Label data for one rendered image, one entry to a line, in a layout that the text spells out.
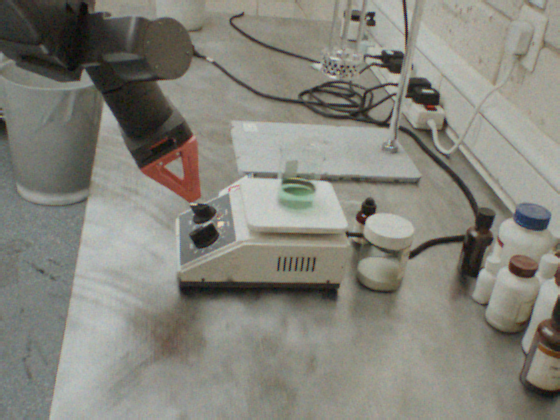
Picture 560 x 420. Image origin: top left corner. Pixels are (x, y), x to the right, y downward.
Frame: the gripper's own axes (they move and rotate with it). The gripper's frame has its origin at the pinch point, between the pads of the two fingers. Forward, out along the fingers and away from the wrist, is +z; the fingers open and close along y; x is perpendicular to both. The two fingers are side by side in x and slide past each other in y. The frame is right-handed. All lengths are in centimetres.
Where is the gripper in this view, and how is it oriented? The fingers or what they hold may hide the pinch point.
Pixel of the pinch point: (188, 188)
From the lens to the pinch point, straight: 83.8
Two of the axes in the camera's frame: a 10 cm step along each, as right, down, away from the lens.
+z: 4.0, 7.6, 5.1
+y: -3.3, -4.0, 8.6
